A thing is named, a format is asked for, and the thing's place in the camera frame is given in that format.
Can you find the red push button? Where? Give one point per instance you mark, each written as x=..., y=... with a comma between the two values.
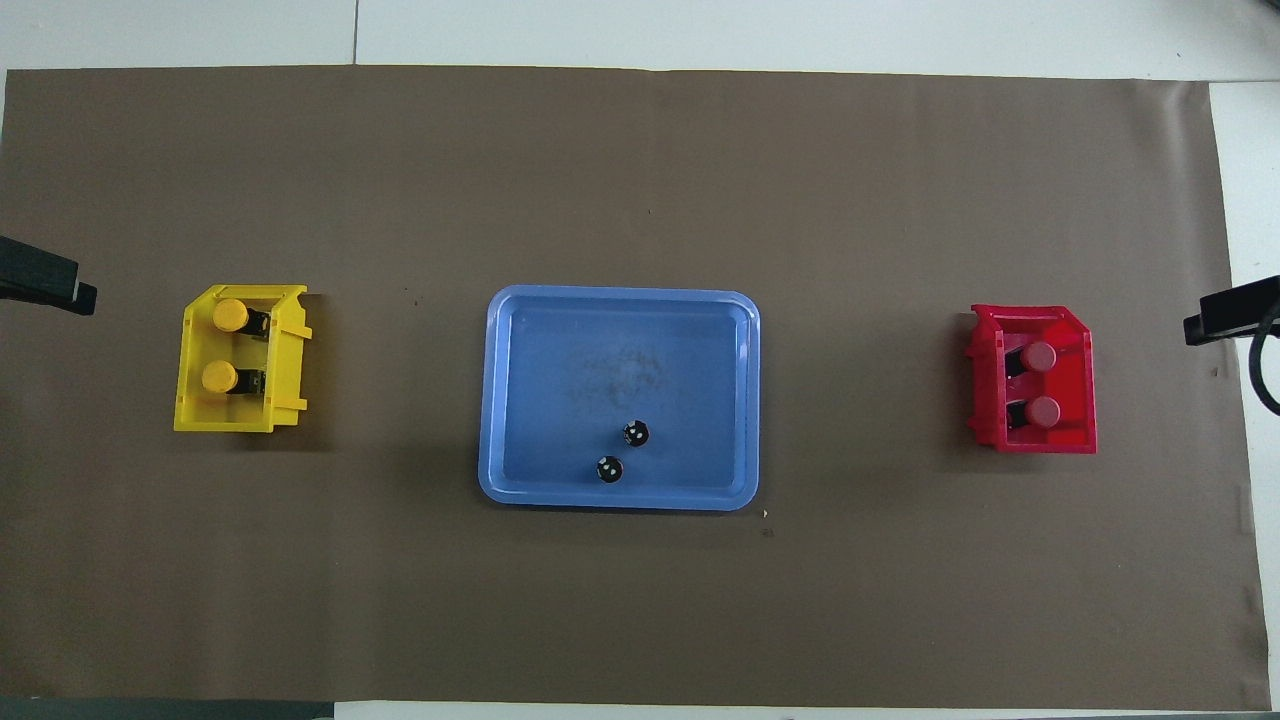
x=1044, y=411
x=1039, y=356

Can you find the blue plastic tray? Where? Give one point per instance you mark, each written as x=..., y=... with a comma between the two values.
x=560, y=400

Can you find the brown table mat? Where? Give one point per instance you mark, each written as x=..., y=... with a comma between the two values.
x=640, y=150

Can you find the yellow plastic bin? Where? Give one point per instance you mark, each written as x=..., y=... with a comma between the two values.
x=240, y=410

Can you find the black cylindrical capacitor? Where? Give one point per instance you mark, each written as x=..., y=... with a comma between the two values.
x=636, y=433
x=609, y=469

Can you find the red plastic bin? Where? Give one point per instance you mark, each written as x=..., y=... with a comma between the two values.
x=1075, y=400

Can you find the yellow push button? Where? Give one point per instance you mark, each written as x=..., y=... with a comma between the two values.
x=230, y=315
x=219, y=377

